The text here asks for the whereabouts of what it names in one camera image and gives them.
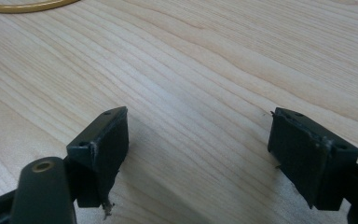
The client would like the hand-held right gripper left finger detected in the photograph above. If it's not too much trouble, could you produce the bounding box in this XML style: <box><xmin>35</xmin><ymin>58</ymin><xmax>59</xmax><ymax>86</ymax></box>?
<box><xmin>65</xmin><ymin>105</ymin><xmax>130</xmax><ymax>220</ymax></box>

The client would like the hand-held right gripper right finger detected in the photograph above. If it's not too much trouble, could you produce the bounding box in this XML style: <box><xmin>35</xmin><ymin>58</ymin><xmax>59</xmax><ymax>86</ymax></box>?
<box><xmin>267</xmin><ymin>106</ymin><xmax>358</xmax><ymax>212</ymax></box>

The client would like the yellow round rim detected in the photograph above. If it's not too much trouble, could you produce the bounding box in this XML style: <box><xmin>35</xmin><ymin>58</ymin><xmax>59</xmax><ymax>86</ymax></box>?
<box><xmin>0</xmin><ymin>0</ymin><xmax>81</xmax><ymax>14</ymax></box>

